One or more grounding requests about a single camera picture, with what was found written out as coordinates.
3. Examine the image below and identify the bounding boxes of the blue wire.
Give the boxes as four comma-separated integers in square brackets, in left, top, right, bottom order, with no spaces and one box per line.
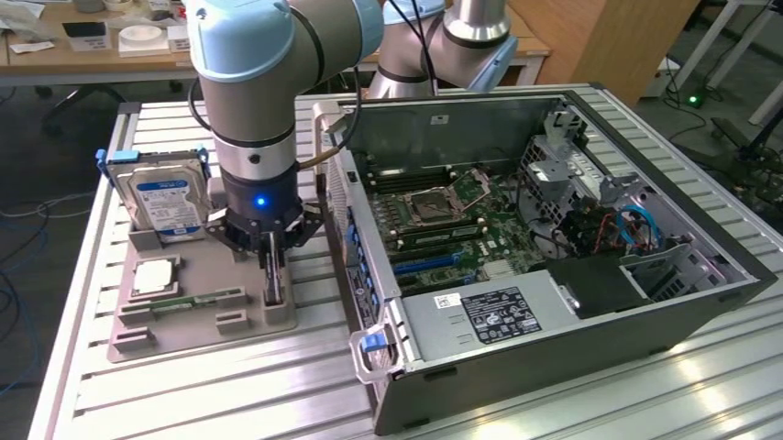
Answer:
[617,205,666,251]

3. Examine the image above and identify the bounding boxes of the black open pc case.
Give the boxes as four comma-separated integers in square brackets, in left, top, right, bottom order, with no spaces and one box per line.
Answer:
[311,89,780,436]

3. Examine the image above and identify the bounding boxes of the black chair base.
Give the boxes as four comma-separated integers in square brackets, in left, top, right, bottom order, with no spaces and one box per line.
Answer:
[709,116,783,193]
[37,84,125,134]

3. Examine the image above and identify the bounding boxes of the metal disk bay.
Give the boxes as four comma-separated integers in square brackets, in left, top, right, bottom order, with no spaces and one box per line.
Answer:
[517,135,620,230]

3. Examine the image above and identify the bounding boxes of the hard disk in blue caddy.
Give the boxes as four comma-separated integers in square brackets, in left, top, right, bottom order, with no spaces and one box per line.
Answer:
[95,144,215,230]

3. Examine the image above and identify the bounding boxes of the grey power supply unit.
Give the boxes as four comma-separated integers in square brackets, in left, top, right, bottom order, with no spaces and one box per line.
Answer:
[401,269,581,363]

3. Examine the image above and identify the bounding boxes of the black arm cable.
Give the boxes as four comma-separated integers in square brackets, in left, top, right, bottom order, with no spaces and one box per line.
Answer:
[187,0,442,171]

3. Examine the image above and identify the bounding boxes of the green ram stick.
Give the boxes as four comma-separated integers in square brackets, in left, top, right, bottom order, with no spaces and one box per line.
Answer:
[150,292,226,313]

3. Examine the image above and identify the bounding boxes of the wooden cabinet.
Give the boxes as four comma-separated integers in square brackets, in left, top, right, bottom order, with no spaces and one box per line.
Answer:
[508,0,702,105]

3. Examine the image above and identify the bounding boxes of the white box round hole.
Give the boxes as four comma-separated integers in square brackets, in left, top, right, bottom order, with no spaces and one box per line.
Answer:
[117,26,171,59]

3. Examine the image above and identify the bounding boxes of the cpu socket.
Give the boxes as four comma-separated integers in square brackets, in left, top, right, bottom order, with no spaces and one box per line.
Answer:
[407,186,466,226]

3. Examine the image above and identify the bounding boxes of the blue expansion slot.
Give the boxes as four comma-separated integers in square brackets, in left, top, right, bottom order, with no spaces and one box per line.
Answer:
[390,253,462,277]

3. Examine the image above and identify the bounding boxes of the silver hard disk blue label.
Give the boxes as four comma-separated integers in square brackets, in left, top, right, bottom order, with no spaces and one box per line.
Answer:
[126,165,207,243]

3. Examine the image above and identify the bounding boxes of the wooden desk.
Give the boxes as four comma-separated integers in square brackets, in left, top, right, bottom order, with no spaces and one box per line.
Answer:
[0,0,553,88]

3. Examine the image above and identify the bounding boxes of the silver cpu chip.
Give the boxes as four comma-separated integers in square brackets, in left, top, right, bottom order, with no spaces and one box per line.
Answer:
[133,259,177,294]

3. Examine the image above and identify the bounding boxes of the white box black top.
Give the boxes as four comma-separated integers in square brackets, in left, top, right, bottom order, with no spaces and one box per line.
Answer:
[61,21,113,52]

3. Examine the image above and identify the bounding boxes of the green gpu card metal bracket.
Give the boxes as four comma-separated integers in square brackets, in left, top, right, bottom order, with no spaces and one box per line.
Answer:
[261,247,289,307]

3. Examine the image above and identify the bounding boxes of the green motherboard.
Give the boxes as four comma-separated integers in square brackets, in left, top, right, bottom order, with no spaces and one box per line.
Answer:
[351,150,553,299]

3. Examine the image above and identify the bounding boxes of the black wire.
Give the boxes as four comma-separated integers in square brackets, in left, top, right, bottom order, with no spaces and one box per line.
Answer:
[517,176,577,258]

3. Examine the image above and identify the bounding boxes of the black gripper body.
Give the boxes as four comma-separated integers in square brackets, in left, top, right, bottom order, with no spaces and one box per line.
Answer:
[217,169,307,253]

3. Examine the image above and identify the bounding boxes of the white labelled box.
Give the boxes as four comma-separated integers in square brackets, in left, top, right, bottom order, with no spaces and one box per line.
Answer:
[166,25,193,54]

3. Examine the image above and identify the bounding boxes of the metal socket cover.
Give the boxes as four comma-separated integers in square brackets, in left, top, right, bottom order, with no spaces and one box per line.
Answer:
[451,168,496,213]

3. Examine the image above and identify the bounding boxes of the power strip green light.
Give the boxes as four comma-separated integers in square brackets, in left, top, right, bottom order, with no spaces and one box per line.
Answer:
[673,86,712,109]

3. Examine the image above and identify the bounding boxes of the installed ram stick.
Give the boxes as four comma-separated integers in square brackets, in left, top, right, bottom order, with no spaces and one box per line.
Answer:
[401,225,485,251]

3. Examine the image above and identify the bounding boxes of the grey parts rack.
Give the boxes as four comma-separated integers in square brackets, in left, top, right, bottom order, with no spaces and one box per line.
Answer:
[107,176,301,366]

